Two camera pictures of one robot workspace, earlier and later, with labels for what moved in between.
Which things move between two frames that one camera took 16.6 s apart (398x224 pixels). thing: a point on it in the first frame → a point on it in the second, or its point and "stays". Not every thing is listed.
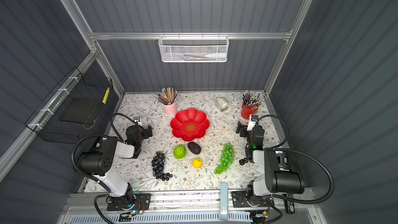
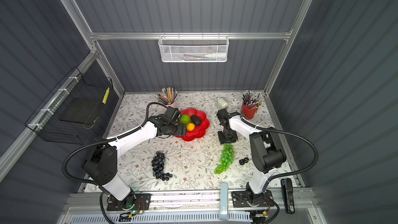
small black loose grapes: (242, 161) stays
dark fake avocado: (194, 148) → (196, 120)
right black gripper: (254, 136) → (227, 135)
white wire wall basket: (194, 49) stays
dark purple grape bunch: (158, 163) stays
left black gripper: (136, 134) → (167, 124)
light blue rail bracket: (224, 201) stays
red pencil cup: (246, 112) stays
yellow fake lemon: (197, 163) → (190, 126)
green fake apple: (180, 151) → (185, 119)
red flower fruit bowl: (189, 125) stays
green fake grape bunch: (227, 157) stays
